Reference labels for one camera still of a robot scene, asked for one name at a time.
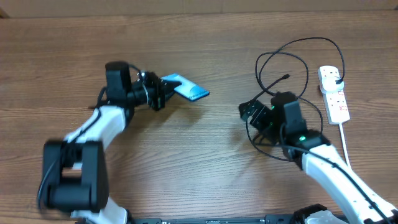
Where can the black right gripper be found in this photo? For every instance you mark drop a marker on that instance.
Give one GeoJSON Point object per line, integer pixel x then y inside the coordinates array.
{"type": "Point", "coordinates": [260, 111]}

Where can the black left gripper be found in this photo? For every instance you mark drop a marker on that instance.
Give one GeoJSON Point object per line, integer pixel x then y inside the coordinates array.
{"type": "Point", "coordinates": [159, 88]}

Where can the Galaxy S24+ smartphone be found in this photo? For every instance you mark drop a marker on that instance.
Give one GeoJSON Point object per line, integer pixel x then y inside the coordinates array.
{"type": "Point", "coordinates": [187, 89]}

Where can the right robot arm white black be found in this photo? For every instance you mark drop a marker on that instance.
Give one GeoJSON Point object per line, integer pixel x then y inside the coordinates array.
{"type": "Point", "coordinates": [284, 126]}

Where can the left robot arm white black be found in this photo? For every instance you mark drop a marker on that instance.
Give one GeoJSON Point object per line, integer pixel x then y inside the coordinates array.
{"type": "Point", "coordinates": [74, 173]}

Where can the white charger plug adapter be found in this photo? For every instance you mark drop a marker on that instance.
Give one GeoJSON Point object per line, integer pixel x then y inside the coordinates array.
{"type": "Point", "coordinates": [331, 84]}

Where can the white power strip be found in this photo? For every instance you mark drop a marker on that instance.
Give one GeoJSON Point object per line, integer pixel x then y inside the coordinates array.
{"type": "Point", "coordinates": [335, 103]}

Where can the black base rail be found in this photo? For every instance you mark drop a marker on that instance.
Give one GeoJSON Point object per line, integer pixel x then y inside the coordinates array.
{"type": "Point", "coordinates": [313, 214]}

